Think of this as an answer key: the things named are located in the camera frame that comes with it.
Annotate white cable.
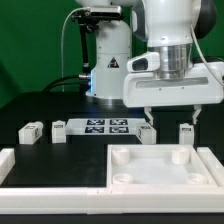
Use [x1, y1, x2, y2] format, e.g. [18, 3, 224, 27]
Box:
[60, 6, 91, 93]

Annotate white U-shaped obstacle fence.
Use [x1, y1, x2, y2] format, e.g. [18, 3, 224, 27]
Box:
[0, 147, 224, 214]

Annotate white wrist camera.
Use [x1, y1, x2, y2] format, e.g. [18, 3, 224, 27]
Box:
[127, 52, 160, 73]

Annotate black camera on stand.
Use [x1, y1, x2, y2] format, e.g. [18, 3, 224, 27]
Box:
[71, 5, 123, 69]

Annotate white marker base plate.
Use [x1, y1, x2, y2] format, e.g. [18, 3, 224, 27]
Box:
[66, 118, 145, 135]

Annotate white square tabletop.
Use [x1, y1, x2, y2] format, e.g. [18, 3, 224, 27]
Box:
[107, 144, 217, 186]

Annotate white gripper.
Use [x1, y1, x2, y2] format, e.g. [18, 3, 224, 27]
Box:
[123, 63, 224, 126]

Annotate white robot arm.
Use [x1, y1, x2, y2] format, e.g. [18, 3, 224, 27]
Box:
[76, 0, 224, 114]

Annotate black cables at base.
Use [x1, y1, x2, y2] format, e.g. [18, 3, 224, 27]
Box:
[42, 73, 92, 93]

